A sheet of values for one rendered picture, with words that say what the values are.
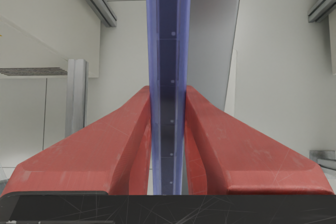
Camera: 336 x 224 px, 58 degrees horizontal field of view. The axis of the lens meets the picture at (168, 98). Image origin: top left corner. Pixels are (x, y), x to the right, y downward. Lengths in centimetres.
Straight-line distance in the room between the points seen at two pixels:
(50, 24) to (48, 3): 4
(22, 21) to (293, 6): 88
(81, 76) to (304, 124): 73
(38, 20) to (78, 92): 20
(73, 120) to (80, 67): 13
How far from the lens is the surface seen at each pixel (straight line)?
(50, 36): 72
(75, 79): 79
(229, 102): 23
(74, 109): 78
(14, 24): 61
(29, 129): 118
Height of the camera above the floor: 104
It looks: 82 degrees down
